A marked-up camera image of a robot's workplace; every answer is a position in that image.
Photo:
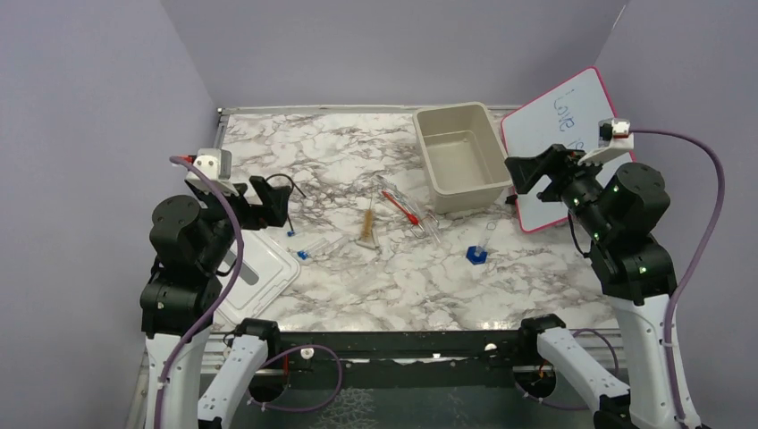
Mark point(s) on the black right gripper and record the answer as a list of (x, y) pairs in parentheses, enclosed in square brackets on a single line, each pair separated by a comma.
[(556, 161)]

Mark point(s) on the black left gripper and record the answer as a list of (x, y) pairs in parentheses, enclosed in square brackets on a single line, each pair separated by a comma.
[(273, 209)]

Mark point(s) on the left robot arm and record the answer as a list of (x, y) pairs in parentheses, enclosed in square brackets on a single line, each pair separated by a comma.
[(198, 243)]

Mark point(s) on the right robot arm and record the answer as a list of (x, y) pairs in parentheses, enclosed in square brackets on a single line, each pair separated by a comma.
[(637, 276)]

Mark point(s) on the white plastic bin lid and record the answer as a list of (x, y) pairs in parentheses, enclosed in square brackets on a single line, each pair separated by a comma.
[(267, 271)]

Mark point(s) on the pink framed whiteboard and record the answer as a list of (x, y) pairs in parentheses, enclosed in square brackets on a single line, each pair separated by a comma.
[(568, 114)]

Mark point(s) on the tan bristle test tube brush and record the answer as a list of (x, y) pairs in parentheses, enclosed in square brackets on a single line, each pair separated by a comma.
[(366, 237)]

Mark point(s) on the beige plastic bin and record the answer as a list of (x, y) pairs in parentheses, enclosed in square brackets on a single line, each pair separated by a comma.
[(463, 157)]

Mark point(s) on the blue base graduated cylinder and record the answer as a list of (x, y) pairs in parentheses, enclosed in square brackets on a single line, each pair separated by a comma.
[(478, 254)]

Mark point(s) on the red plastic spatula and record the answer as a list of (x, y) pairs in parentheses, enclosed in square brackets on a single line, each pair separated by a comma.
[(409, 215)]

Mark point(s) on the metal test tube clamp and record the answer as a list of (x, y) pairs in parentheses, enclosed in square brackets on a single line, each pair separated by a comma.
[(429, 225)]

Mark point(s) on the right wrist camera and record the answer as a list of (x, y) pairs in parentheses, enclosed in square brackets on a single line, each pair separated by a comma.
[(615, 139)]

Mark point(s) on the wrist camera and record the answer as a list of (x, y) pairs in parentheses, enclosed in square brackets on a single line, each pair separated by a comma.
[(615, 139), (216, 165)]

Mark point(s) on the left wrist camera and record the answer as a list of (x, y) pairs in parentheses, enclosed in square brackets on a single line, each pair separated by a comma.
[(216, 165)]

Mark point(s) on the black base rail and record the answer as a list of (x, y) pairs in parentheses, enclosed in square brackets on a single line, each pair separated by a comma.
[(389, 360)]

